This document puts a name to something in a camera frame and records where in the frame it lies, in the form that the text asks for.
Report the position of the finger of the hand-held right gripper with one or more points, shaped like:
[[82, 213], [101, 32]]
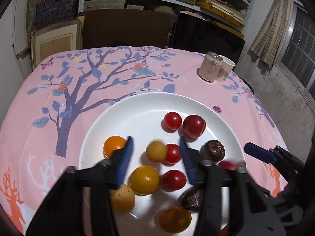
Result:
[[257, 150]]

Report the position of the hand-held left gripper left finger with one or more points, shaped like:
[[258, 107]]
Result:
[[125, 162]]

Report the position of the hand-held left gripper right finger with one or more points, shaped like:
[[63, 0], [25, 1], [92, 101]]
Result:
[[186, 161]]

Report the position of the orange cherry tomato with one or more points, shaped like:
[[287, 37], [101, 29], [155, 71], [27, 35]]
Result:
[[113, 146]]

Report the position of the yellow orange tomato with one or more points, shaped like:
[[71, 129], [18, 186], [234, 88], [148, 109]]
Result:
[[145, 180]]

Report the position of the small yellow cherry tomato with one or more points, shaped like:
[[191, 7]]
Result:
[[156, 151]]

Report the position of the red tomato edge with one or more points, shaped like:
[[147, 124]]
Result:
[[227, 165]]

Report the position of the large red cherry tomato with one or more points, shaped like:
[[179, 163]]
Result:
[[194, 125]]

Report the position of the pale yellow tomato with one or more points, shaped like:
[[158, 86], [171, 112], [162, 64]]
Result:
[[122, 198]]

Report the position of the white oval plate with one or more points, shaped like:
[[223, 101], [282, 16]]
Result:
[[137, 118]]

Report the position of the amber tomato bottom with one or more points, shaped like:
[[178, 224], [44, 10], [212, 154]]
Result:
[[175, 220]]

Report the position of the pink deer printed tablecloth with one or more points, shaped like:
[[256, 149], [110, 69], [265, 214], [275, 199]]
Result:
[[147, 78]]

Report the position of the white paper cup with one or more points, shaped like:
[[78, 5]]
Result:
[[226, 70]]

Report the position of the pink drink can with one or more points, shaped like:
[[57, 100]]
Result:
[[210, 67]]

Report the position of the barred window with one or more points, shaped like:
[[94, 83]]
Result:
[[300, 49]]

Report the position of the black flat panel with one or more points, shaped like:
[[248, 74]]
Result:
[[206, 34]]

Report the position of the brick patterned curtain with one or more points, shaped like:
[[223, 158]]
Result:
[[270, 24]]

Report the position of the brown cardboard box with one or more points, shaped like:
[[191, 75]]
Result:
[[125, 29]]

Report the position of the framed panel in carton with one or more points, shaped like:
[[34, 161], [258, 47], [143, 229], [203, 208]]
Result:
[[55, 41]]

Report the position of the stack of yellow flat boxes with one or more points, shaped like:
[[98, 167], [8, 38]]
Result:
[[221, 9]]

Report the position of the large blue patterned box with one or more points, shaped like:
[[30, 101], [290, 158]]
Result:
[[55, 12]]

